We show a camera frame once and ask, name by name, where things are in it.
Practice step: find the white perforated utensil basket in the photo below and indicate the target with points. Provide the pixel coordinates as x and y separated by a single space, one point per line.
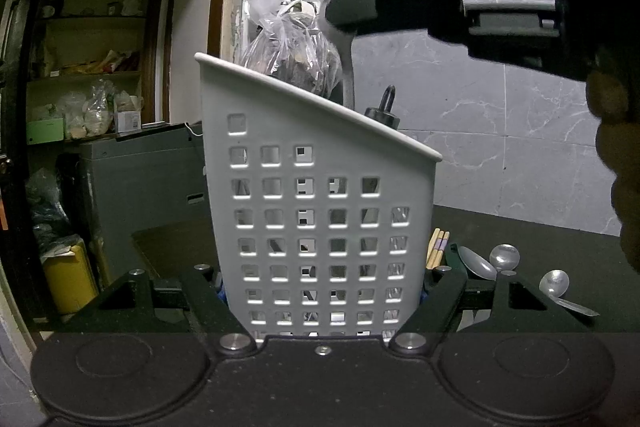
350 142

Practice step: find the person's right hand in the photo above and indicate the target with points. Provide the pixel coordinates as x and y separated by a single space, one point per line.
625 147

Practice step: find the clear plastic bag dark contents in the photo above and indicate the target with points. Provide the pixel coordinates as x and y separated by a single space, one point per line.
295 52

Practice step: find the steel fork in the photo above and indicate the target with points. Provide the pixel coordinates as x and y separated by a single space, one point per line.
347 67

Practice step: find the yellow plastic container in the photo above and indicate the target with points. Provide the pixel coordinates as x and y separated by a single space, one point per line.
70 277

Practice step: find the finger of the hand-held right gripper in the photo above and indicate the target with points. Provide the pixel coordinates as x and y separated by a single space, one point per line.
375 7

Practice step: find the white crumpled bag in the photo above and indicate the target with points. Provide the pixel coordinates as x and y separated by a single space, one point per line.
134 5

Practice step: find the pile of snack packets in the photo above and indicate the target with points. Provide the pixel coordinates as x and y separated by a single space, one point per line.
100 64

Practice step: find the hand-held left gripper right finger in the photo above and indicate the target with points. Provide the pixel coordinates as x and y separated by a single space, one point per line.
442 297

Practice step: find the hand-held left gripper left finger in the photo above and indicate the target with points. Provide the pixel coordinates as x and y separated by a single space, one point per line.
210 292

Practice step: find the wooden shelf unit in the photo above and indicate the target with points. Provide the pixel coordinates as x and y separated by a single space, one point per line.
155 32

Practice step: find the clear bags of food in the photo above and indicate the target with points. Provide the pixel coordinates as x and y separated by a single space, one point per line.
92 112

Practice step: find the dark plastic bag pile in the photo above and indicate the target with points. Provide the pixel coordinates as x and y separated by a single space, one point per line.
47 207

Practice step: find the white cup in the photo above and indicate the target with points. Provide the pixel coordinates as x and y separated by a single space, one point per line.
48 11

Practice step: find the steel spoon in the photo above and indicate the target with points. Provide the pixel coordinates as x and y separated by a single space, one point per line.
477 264
505 256
554 282

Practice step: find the small white box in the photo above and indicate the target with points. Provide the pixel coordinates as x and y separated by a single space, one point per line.
129 122

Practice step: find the grey cabinet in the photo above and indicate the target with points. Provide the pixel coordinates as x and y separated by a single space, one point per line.
140 187

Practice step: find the green box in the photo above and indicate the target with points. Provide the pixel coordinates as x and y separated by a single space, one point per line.
46 131

